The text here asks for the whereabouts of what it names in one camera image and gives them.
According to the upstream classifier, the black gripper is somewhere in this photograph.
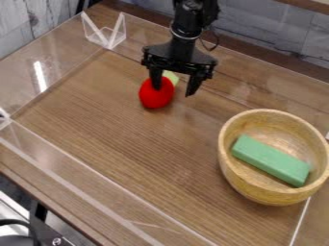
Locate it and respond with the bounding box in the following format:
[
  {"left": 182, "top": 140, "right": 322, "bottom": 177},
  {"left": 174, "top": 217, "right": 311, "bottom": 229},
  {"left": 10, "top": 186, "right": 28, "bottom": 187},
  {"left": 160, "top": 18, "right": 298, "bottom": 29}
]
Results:
[{"left": 141, "top": 41, "right": 216, "bottom": 97}]

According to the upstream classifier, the red toy fruit green stem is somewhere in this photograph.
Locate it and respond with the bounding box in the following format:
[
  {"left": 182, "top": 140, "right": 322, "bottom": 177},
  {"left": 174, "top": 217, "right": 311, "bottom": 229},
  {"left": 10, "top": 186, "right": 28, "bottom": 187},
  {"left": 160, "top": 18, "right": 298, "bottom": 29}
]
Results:
[{"left": 139, "top": 70, "right": 180, "bottom": 109}]

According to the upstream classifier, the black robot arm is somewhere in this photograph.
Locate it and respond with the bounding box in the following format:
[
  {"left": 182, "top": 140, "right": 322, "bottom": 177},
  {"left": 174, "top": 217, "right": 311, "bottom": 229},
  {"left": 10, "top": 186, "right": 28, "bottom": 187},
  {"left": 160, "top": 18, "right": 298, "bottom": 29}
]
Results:
[{"left": 141, "top": 0, "right": 219, "bottom": 97}]

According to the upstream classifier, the wooden bowl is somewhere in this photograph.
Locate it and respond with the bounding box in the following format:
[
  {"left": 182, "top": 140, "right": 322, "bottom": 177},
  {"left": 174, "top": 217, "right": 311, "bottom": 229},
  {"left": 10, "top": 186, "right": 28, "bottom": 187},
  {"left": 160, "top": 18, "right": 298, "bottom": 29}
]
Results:
[{"left": 216, "top": 109, "right": 329, "bottom": 207}]

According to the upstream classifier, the green rectangular block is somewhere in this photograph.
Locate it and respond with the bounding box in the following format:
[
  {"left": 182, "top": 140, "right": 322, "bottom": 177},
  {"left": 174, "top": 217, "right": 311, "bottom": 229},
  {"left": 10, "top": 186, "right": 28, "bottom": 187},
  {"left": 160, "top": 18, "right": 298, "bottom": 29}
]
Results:
[{"left": 231, "top": 135, "right": 310, "bottom": 187}]

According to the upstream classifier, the clear acrylic corner bracket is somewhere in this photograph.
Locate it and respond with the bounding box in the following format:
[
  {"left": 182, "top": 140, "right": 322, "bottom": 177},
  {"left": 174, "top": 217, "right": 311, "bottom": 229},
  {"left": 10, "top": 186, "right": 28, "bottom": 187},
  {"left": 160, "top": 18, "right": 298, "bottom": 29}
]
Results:
[{"left": 81, "top": 12, "right": 125, "bottom": 50}]

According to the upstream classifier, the clear acrylic tray wall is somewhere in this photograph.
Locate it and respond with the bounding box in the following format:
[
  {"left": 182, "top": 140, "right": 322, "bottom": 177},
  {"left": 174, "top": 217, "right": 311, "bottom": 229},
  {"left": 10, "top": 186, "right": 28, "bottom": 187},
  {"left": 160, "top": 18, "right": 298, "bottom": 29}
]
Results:
[{"left": 0, "top": 109, "right": 215, "bottom": 246}]

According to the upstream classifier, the black cable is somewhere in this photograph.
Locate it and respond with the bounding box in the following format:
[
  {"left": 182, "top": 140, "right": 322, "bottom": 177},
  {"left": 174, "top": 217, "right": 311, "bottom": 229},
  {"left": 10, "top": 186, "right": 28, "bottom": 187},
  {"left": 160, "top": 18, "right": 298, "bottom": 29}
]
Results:
[{"left": 0, "top": 219, "right": 37, "bottom": 246}]

